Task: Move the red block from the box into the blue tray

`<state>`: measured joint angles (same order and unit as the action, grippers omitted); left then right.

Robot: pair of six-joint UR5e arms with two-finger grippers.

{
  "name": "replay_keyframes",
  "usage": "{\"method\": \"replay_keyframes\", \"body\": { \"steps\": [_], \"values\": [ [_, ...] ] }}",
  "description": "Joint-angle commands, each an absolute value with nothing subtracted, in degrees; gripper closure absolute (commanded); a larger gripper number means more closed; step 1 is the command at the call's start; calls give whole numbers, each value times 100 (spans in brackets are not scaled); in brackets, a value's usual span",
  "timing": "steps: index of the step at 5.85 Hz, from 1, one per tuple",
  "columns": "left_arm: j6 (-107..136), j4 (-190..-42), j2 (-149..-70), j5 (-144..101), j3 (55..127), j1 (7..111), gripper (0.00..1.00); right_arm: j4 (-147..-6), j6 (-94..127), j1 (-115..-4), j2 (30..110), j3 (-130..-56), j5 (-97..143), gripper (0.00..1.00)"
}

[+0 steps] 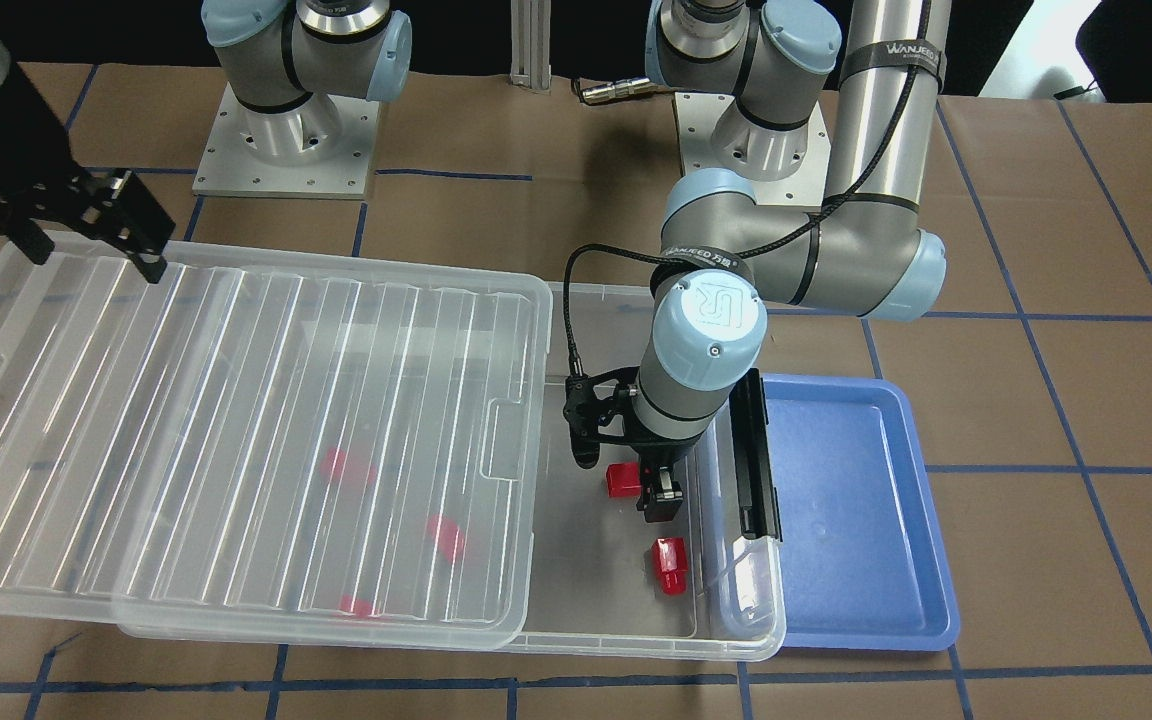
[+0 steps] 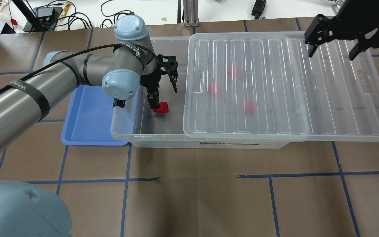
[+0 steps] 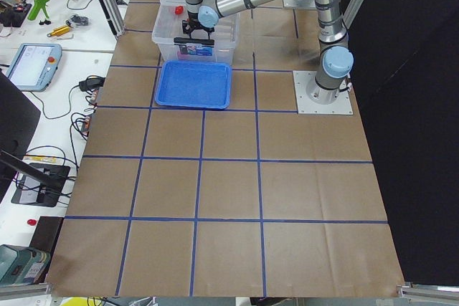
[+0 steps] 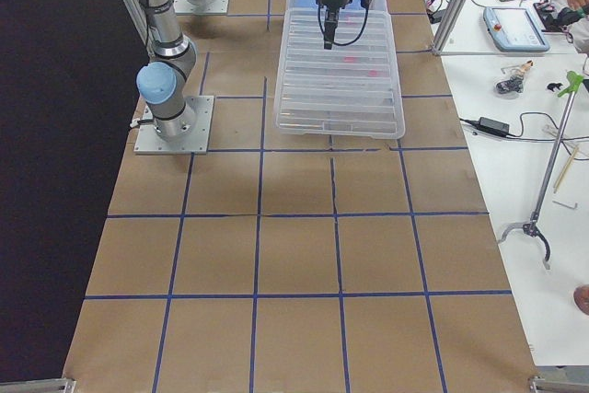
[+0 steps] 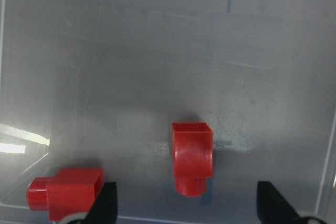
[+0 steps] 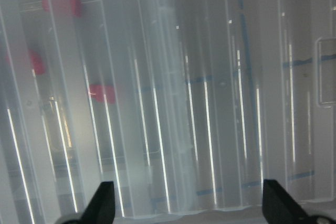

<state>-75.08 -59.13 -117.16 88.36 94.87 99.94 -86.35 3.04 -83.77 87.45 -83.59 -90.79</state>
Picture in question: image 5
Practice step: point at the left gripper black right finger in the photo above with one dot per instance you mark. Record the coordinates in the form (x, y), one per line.
(272, 207)

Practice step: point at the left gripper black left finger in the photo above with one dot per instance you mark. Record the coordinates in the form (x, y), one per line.
(104, 208)

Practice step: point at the red block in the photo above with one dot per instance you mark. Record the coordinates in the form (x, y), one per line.
(192, 157)
(70, 191)

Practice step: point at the clear plastic storage box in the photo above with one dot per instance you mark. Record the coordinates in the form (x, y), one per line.
(98, 84)

